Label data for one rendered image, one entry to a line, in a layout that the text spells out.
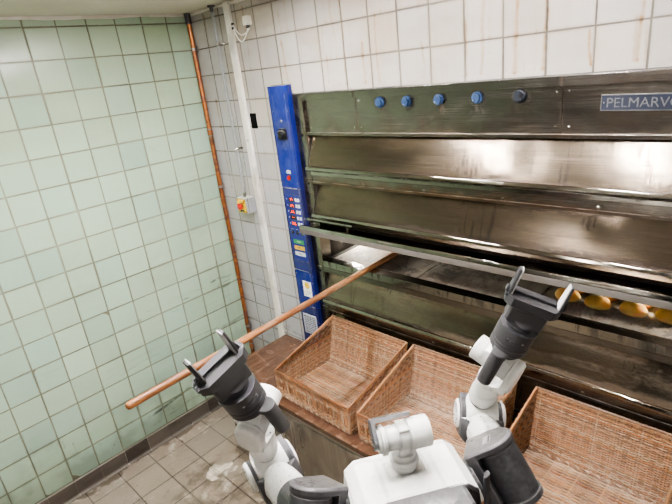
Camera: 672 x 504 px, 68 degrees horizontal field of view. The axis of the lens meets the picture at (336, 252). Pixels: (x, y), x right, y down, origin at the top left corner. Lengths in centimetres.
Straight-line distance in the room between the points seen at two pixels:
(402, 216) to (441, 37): 79
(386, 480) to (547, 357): 128
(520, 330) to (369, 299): 162
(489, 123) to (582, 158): 37
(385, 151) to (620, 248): 106
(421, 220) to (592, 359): 89
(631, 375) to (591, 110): 98
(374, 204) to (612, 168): 109
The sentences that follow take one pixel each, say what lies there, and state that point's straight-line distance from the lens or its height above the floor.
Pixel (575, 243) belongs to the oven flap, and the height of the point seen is 151.
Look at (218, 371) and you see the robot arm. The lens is 103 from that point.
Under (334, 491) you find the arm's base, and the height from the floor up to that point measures 140.
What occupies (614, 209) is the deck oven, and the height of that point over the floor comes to 165.
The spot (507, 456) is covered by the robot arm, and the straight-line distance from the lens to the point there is 121.
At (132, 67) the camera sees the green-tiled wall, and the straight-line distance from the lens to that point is 320.
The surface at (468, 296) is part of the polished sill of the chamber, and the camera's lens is 234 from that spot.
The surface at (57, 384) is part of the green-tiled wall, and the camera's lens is 328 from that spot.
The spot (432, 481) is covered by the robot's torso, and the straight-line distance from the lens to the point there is 115.
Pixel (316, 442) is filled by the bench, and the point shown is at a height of 46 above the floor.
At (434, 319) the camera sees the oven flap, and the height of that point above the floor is 101.
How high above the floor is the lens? 222
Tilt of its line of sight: 20 degrees down
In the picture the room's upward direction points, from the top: 7 degrees counter-clockwise
